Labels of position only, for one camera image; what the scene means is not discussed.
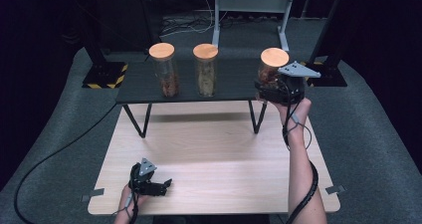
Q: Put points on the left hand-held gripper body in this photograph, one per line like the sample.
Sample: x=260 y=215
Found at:
x=146 y=179

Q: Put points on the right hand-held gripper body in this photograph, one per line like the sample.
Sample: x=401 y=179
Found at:
x=293 y=84

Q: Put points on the glass jar with brown contents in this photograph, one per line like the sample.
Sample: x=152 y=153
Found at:
x=273 y=59

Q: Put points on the black shelf rack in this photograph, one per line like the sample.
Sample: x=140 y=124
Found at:
x=232 y=81

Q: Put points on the glass jar with pale contents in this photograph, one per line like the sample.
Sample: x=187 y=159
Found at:
x=205 y=68

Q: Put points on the glass jar with dark contents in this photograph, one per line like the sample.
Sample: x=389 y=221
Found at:
x=166 y=68

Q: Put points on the person's left hand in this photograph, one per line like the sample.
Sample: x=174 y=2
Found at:
x=129 y=200

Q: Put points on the person's right hand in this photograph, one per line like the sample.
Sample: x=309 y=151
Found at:
x=298 y=114

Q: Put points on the black stand with striped base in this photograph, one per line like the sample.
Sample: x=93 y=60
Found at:
x=328 y=76
x=104 y=74

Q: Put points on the grey tape strip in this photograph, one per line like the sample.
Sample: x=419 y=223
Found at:
x=335 y=189
x=93 y=194

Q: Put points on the grey metal stand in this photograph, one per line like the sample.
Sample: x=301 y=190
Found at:
x=252 y=4

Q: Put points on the black cabinet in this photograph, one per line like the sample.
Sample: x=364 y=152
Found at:
x=126 y=15

